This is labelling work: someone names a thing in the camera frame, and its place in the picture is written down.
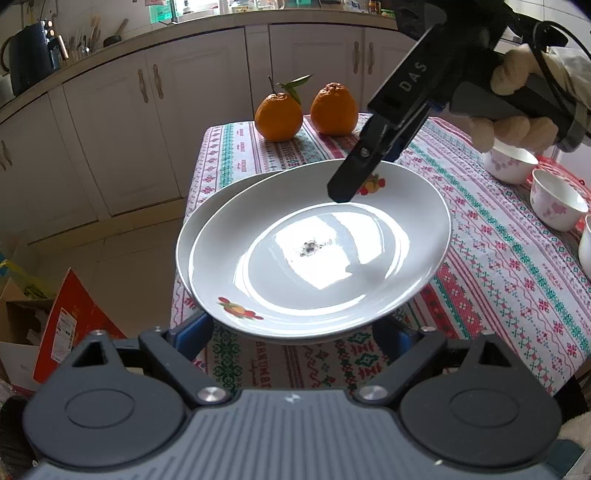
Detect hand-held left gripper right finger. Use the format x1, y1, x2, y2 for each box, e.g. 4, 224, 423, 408
353, 316, 522, 407

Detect dark mortar with pestle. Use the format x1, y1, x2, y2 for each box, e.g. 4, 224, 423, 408
102, 18, 130, 48

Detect black electric kettle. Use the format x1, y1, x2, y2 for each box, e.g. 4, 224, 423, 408
0, 21, 63, 97

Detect white pink-flower bowl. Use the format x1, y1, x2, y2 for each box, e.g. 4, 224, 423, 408
482, 141, 539, 185
578, 215, 591, 273
530, 168, 590, 232

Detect red cardboard box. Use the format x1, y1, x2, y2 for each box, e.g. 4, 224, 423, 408
32, 269, 127, 384

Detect yellow bag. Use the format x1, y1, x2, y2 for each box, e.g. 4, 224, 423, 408
0, 260, 58, 301

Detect person's right hand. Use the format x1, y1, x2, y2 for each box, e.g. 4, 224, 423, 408
472, 44, 591, 153

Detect bumpy orange without leaf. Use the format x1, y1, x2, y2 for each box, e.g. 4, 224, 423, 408
310, 82, 359, 136

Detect white plate with dirt spot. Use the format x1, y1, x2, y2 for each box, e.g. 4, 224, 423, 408
190, 159, 452, 340

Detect utensil holder with utensils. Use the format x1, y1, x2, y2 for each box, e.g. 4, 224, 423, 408
62, 16, 102, 63

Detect orange with green leaf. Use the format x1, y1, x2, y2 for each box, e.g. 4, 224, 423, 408
255, 76, 315, 143

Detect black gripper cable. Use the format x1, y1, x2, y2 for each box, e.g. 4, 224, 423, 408
503, 0, 583, 125

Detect grey kitchen countertop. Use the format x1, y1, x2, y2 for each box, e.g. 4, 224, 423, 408
0, 9, 407, 125

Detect white kitchen cabinets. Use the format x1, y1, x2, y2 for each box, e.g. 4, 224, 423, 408
0, 23, 416, 245

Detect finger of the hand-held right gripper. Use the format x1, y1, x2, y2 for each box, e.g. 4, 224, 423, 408
383, 108, 433, 163
327, 113, 403, 204

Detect white flower-print plate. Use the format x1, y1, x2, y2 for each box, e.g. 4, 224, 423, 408
175, 171, 370, 346

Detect brown cardboard box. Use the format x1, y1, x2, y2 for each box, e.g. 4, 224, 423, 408
0, 277, 56, 393

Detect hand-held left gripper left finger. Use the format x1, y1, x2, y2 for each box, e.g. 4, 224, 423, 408
69, 309, 232, 407

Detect patterned tablecloth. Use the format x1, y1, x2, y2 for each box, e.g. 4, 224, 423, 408
170, 113, 591, 398

